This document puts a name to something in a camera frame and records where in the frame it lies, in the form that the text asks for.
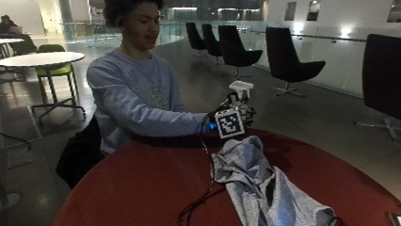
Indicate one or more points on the green chair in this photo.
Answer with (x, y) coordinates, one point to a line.
(54, 70)

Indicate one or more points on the grey hooded sweatshirt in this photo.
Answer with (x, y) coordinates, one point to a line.
(259, 182)

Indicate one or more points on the white cube with black markers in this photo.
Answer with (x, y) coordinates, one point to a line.
(228, 123)

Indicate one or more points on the metal handrail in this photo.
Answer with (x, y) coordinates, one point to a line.
(318, 37)

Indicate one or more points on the black swivel chair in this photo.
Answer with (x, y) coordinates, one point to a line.
(234, 47)
(195, 36)
(211, 40)
(383, 75)
(286, 56)

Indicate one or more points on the black seat with jacket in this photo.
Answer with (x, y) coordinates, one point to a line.
(79, 153)

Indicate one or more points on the white plastic sprayer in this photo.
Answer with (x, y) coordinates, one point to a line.
(242, 87)

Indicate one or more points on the the person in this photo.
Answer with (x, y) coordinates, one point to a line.
(134, 94)

